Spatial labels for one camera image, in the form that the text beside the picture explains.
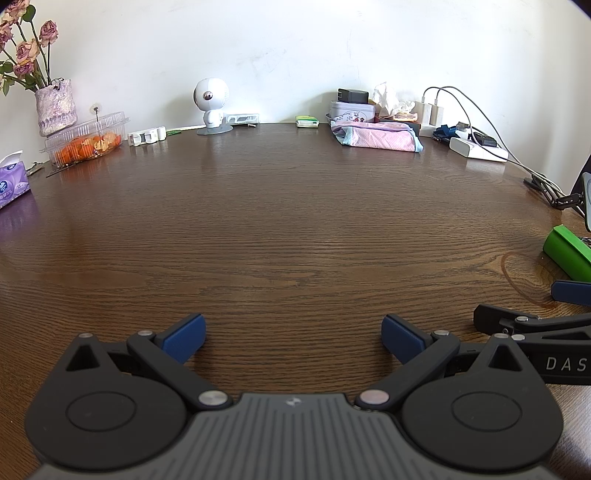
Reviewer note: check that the clear plastic fruit container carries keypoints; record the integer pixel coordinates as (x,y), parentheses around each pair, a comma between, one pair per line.
(85,143)

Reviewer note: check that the printed tin box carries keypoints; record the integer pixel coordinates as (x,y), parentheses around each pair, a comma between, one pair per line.
(353,110)

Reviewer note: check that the black charger block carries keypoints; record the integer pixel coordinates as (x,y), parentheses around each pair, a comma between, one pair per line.
(353,96)

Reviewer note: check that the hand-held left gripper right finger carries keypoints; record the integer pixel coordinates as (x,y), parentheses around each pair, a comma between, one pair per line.
(401,337)

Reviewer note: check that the thin white green stick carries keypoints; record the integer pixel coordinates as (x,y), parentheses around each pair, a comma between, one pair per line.
(184,128)

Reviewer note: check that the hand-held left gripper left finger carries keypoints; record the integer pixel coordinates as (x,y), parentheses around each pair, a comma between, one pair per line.
(184,337)

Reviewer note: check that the pastel blue pink shirt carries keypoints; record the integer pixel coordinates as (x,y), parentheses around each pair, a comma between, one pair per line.
(378,136)

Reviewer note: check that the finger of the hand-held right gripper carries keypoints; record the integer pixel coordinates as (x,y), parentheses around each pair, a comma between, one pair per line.
(572,292)
(496,317)

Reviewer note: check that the black plug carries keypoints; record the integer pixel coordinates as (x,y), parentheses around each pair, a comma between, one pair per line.
(482,138)

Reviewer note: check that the blue plug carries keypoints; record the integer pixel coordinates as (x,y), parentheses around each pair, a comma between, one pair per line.
(444,132)

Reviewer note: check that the white plastic clip gadget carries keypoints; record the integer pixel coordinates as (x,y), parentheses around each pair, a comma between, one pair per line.
(147,137)

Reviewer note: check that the white purple vase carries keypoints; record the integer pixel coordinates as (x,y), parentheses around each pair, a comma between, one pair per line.
(56,108)

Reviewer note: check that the crumpled white tissue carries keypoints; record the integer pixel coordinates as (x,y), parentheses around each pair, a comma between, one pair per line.
(384,97)

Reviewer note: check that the white phone mount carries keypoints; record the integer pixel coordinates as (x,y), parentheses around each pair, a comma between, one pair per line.
(587,201)

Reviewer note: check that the small grey clip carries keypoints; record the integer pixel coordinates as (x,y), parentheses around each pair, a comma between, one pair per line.
(36,168)

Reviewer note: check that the white power strip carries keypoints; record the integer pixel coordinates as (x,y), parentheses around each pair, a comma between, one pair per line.
(475,150)

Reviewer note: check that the green plastic case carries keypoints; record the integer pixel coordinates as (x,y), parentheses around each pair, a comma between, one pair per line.
(570,251)

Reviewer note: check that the purple tissue pack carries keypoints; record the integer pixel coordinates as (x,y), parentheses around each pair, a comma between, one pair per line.
(13,182)

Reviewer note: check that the white round-headed camera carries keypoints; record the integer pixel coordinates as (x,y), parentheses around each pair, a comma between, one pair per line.
(210,99)

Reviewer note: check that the small green box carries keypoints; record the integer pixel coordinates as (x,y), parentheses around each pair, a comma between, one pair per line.
(307,122)

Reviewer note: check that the white flat device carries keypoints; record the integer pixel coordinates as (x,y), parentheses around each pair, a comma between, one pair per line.
(241,119)

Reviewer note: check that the dried pink flowers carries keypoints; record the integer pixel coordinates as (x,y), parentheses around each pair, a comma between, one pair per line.
(27,46)

